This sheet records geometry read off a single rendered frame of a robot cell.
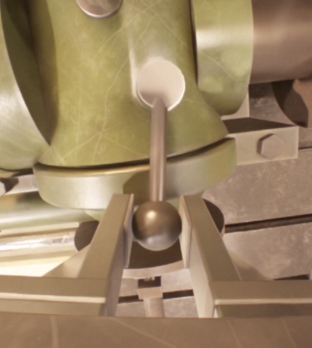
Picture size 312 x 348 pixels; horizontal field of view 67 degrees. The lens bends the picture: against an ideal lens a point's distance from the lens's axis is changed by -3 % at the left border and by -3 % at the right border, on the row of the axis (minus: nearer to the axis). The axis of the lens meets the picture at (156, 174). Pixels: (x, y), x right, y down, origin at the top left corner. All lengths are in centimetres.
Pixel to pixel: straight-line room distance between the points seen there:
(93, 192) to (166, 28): 12
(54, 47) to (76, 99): 4
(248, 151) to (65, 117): 17
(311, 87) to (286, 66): 4
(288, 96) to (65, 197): 26
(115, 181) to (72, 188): 3
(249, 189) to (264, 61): 33
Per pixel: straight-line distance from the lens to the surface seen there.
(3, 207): 34
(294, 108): 31
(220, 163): 19
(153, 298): 26
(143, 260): 24
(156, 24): 18
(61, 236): 95
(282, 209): 57
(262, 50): 24
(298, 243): 63
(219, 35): 20
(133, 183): 16
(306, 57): 26
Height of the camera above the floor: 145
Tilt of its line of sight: 73 degrees down
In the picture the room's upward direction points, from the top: 179 degrees clockwise
